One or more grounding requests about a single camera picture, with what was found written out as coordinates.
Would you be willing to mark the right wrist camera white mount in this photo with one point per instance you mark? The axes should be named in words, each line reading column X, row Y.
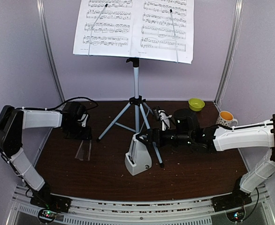
column 164, row 118

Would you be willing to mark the aluminium corner post right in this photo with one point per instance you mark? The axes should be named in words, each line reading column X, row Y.
column 229, row 60

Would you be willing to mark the aluminium corner post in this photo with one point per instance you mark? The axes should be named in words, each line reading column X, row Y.
column 49, row 51
column 229, row 60

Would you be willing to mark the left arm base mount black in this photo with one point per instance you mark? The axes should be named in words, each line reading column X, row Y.
column 56, row 203

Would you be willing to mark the white mug orange inside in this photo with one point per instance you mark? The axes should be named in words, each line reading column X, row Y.
column 226, row 118

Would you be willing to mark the aluminium front rail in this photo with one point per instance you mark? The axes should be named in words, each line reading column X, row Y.
column 195, row 211

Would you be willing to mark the clear metronome front cover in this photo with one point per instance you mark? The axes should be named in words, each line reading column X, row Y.
column 84, row 151

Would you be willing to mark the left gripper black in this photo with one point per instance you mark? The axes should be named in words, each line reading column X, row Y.
column 86, row 135

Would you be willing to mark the green bowl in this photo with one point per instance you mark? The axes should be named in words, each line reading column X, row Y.
column 196, row 104

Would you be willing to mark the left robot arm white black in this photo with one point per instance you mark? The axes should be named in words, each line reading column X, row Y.
column 70, row 116

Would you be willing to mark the sheet music page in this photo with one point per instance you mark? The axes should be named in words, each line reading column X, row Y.
column 104, row 28
column 163, row 30

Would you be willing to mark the aluminium corner post left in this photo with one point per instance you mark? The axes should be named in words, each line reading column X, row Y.
column 49, row 51

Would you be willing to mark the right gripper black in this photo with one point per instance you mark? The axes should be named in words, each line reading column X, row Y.
column 151, row 138

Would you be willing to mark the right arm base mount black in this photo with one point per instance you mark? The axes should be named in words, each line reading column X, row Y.
column 230, row 201

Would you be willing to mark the white metronome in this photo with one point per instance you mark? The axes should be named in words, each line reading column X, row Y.
column 137, row 159

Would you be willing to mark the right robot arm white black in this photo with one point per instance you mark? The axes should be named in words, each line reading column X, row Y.
column 183, row 129

